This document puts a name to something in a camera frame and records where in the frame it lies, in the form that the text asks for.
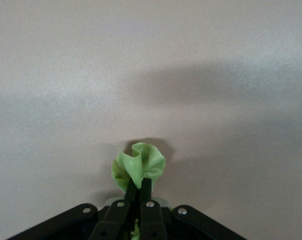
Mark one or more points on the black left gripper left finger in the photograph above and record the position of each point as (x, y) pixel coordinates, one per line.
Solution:
(115, 215)

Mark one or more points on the green lettuce leaf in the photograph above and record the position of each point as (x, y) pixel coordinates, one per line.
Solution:
(133, 167)

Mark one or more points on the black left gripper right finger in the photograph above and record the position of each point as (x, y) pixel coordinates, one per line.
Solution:
(150, 217)

